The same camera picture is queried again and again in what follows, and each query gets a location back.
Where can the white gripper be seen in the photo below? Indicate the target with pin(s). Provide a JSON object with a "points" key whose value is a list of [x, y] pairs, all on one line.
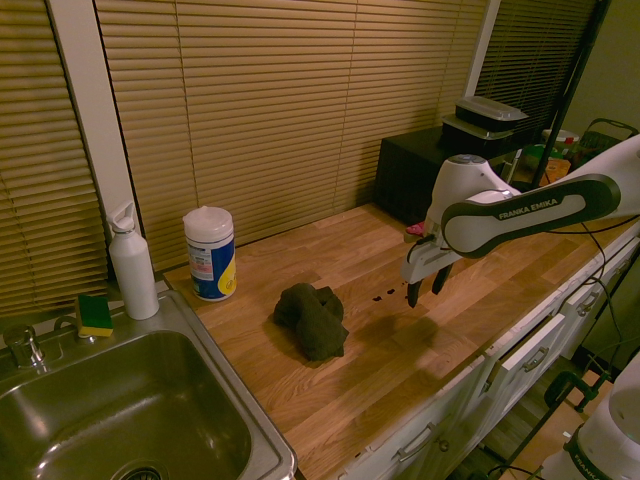
{"points": [[425, 262]]}

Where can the dark cloth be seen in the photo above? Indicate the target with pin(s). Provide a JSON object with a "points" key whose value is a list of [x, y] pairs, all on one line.
{"points": [[312, 325]]}

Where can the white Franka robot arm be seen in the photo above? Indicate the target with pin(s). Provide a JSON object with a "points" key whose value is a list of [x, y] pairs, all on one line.
{"points": [[525, 210]]}

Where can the dark liquid spill drops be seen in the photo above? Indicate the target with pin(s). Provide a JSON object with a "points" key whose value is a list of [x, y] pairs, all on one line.
{"points": [[377, 298]]}

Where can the pink small object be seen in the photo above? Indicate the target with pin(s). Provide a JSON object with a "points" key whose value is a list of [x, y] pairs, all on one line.
{"points": [[415, 229]]}

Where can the white kitchen base cabinets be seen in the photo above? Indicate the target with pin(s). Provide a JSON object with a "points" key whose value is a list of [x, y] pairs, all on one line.
{"points": [[450, 400]]}

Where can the black steel microwave oven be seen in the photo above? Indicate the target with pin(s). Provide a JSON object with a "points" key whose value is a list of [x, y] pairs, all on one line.
{"points": [[405, 175]]}

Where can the white open drawer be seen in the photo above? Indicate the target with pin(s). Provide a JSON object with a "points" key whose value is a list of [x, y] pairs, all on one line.
{"points": [[535, 340]]}

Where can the round metal cabinet knob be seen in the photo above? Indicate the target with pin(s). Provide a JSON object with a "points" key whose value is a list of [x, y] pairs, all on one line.
{"points": [[443, 444]]}

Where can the black lidded food container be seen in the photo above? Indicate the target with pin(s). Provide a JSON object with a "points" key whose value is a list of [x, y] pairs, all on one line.
{"points": [[470, 136], [487, 112]]}

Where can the orange box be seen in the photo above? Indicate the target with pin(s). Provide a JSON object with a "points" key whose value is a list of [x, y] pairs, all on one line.
{"points": [[557, 171]]}

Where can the black table clamp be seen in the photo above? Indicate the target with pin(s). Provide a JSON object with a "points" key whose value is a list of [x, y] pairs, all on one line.
{"points": [[575, 390]]}

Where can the white plastic tub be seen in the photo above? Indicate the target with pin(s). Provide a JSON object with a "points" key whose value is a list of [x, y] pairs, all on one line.
{"points": [[562, 142]]}

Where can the disinfecting wipes canister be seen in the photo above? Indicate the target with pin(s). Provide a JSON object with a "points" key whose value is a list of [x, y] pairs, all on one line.
{"points": [[210, 255]]}

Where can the wide beige window blind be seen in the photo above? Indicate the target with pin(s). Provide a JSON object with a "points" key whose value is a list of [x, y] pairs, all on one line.
{"points": [[280, 110]]}

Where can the dark shaded window blind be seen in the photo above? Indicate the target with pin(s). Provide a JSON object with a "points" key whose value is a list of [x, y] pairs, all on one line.
{"points": [[535, 65]]}

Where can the stainless steel sink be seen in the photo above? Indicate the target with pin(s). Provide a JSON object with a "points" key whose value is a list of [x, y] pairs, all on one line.
{"points": [[130, 400]]}

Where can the yellow green sponge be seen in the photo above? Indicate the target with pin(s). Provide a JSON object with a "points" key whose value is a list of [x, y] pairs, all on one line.
{"points": [[92, 316]]}

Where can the narrow beige window blind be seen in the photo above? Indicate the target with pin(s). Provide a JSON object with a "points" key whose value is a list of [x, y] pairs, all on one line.
{"points": [[45, 175]]}

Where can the chrome sink faucet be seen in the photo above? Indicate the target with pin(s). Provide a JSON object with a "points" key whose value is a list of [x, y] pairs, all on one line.
{"points": [[22, 345]]}

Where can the black camera stand pole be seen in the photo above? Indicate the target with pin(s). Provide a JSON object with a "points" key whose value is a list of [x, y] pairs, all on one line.
{"points": [[570, 90]]}

